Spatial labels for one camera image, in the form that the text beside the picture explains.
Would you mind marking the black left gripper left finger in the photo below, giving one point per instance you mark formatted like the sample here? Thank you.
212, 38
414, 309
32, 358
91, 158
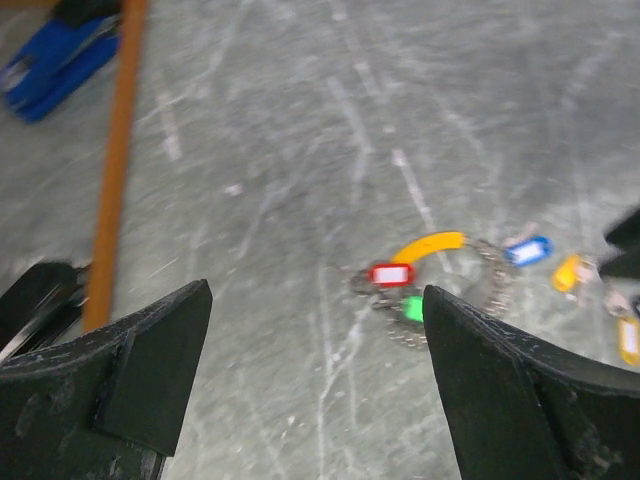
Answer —
109, 404

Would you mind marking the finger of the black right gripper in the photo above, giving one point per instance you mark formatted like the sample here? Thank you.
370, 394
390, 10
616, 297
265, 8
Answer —
625, 237

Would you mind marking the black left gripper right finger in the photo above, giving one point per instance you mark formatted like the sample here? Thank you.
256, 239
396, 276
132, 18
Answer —
519, 407

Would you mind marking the orange key tag with key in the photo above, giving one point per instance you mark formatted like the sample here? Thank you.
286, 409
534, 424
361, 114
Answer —
574, 272

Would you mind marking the blue key tag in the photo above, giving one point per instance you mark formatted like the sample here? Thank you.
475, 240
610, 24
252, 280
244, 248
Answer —
529, 252

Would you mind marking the yellow handled chain keyring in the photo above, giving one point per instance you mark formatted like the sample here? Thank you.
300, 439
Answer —
474, 268

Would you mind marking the green key tag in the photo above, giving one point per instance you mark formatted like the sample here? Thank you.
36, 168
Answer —
412, 309

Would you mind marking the red tag on keyring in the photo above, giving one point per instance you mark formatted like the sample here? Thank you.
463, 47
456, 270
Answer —
391, 275

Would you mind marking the black key tag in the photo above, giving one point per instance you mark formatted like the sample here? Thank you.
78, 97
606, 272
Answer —
635, 305

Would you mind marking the yellow key tag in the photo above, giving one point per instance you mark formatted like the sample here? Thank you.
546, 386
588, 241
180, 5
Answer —
628, 333

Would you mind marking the wooden tiered rack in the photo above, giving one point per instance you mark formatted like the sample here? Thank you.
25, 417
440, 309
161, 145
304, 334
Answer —
97, 309

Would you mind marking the blue stapler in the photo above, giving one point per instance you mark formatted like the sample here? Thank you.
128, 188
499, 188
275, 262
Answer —
77, 40

